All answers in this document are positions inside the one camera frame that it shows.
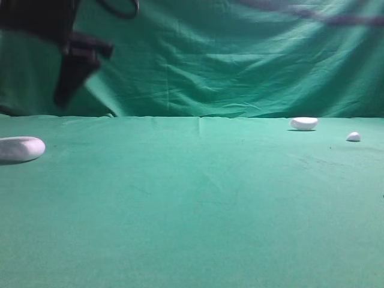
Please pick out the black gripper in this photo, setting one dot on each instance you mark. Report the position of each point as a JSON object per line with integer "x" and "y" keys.
{"x": 78, "y": 62}

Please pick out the white earphone case body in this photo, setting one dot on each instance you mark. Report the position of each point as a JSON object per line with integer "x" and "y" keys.
{"x": 21, "y": 149}

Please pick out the white earphone case lid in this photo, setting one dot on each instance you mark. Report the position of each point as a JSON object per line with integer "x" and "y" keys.
{"x": 304, "y": 123}

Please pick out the green table cloth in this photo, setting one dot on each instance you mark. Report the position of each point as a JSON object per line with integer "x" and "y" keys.
{"x": 193, "y": 202}

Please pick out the green cloth backdrop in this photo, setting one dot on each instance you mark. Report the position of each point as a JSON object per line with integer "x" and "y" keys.
{"x": 253, "y": 59}

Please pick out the white earbud far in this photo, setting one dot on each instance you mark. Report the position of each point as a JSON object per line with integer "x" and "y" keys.
{"x": 354, "y": 137}

